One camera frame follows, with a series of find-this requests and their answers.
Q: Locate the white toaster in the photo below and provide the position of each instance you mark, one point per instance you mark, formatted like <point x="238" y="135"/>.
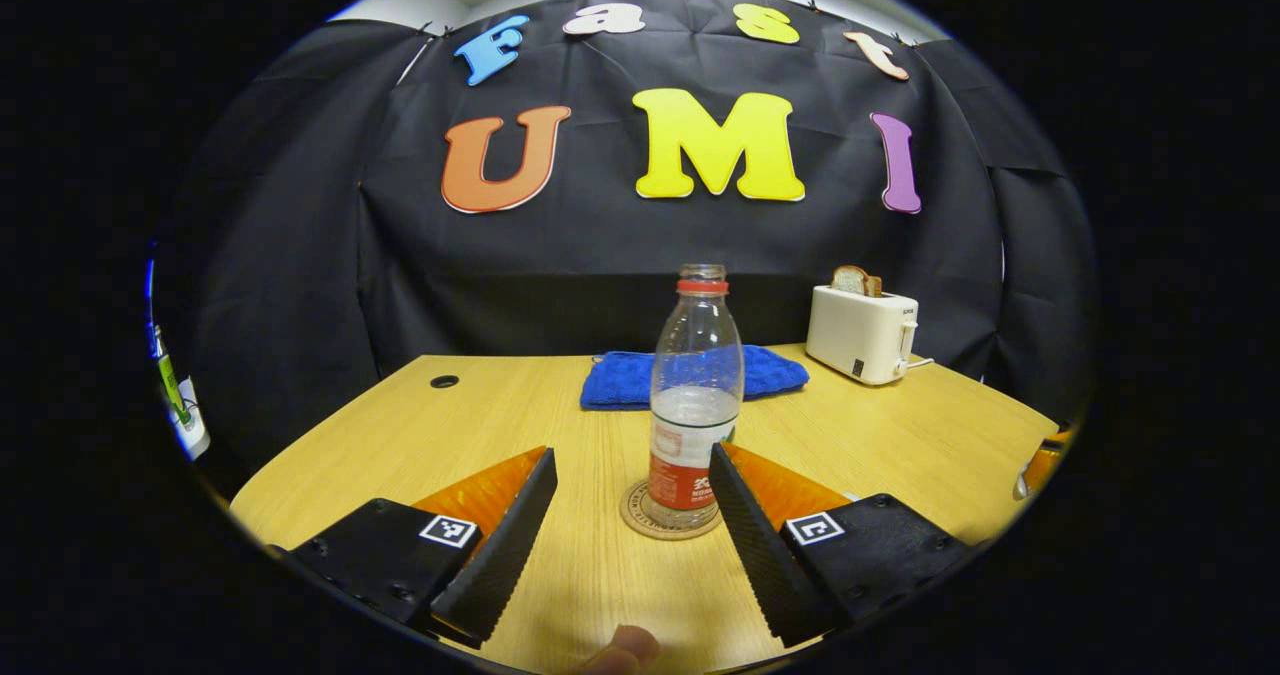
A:
<point x="855" y="335"/>

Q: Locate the round cork coaster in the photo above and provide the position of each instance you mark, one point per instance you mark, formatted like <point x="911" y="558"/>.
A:
<point x="630" y="513"/>

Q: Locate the green drink bottle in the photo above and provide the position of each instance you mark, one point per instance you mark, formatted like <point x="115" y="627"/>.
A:
<point x="172" y="385"/>

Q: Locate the white side table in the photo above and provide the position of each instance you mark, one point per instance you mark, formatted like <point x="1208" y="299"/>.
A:
<point x="195" y="435"/>

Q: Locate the blue folded towel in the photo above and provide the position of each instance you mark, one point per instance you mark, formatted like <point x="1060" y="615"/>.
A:
<point x="620" y="380"/>

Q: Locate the toasted bread slice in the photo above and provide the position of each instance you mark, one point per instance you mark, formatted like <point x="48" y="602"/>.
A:
<point x="852" y="280"/>

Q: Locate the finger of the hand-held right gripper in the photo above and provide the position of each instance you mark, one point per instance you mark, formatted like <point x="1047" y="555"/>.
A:
<point x="1042" y="467"/>

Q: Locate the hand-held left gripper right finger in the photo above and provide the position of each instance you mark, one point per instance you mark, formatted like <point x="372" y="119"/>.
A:
<point x="760" y="555"/>

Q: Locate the clear plastic water bottle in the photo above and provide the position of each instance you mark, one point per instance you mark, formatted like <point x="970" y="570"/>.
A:
<point x="695" y="395"/>

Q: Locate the black backdrop cloth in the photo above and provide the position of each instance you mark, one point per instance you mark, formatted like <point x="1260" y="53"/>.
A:
<point x="300" y="255"/>

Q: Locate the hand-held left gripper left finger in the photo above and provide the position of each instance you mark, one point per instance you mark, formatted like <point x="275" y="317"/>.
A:
<point x="510" y="545"/>

